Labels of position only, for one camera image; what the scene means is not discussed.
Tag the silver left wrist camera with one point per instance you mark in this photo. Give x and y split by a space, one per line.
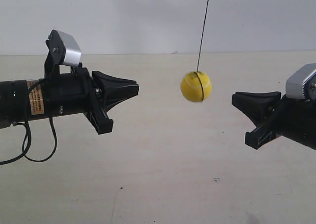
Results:
62 50

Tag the yellow tennis ball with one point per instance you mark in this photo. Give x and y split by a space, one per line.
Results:
196 86

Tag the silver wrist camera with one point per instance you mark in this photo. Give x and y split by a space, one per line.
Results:
62 50
296 86

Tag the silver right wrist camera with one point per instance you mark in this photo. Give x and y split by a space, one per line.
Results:
296 86

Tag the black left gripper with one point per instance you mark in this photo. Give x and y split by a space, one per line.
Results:
76 92

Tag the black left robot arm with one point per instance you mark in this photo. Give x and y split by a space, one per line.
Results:
13 102

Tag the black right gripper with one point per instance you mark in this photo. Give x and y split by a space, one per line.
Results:
296 121

